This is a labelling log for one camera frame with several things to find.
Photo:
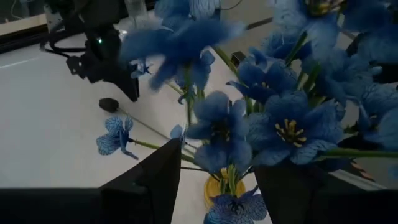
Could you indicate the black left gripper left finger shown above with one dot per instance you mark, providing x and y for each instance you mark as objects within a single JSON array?
[{"x": 149, "y": 193}]

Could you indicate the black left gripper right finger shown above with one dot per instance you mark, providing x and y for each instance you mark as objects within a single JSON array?
[{"x": 298, "y": 199}]

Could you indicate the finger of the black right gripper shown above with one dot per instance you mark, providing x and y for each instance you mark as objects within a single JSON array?
[{"x": 132, "y": 88}]

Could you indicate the black bud flower green stem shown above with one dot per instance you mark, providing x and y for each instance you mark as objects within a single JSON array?
[{"x": 109, "y": 105}]

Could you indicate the veined blue flower bunch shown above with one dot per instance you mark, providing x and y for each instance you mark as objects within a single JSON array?
[{"x": 113, "y": 140}]

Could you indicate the bright blue flower bunch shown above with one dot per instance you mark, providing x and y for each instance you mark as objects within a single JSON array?
[{"x": 289, "y": 133}]

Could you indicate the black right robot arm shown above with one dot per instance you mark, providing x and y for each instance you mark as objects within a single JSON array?
[{"x": 93, "y": 15}]

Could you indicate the yellow vase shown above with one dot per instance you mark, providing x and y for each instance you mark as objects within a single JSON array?
[{"x": 213, "y": 188}]

